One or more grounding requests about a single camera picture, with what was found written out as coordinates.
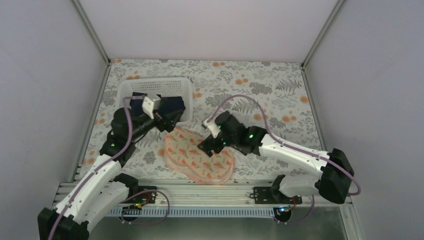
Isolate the pink floral mesh laundry bag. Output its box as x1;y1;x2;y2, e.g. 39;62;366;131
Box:
164;128;235;185

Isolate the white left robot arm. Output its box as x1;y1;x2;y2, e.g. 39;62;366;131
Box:
37;107;183;240

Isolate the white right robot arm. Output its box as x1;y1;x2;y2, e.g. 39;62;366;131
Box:
197;111;354;204

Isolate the navy blue bra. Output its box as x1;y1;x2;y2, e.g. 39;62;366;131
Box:
129;92;186;119

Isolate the white plastic laundry basket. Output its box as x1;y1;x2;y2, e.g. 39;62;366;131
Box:
115;77;194;127

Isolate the floral patterned tablecloth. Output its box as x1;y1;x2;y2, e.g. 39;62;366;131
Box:
78;58;322;181

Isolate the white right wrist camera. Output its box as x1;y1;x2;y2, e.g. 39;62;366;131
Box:
202;117;221;139

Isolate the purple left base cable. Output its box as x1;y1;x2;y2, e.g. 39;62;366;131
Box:
119;189;170;226

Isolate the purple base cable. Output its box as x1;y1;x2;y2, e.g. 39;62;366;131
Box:
273;195;316;226
119;189;170;226

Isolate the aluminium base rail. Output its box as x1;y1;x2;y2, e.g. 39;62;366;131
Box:
52;179;342;207

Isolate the white slotted cable duct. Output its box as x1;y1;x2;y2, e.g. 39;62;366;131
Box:
124;206;278;218

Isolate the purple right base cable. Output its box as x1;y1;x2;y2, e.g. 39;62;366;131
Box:
273;195;316;226

